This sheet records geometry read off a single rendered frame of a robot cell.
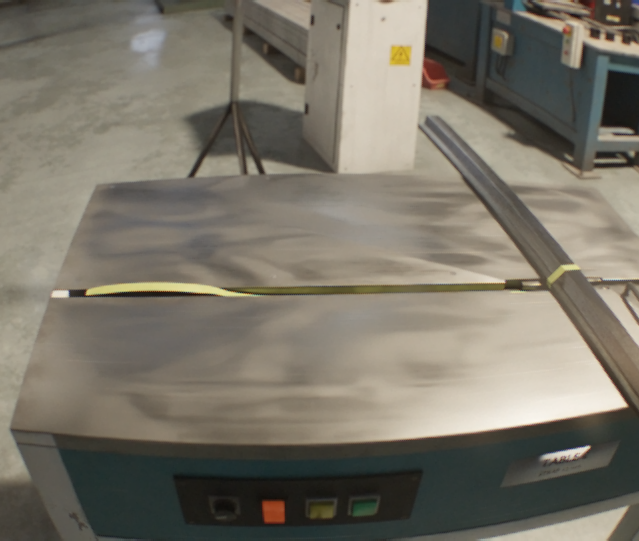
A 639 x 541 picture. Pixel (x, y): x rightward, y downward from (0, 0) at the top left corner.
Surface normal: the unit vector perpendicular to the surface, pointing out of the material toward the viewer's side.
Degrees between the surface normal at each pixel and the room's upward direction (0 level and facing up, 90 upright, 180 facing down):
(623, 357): 75
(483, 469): 90
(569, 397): 0
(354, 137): 90
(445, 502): 90
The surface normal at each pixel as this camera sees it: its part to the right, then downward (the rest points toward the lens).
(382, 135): 0.35, 0.53
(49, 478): 0.12, 0.55
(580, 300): -0.93, -0.14
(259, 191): 0.06, -0.84
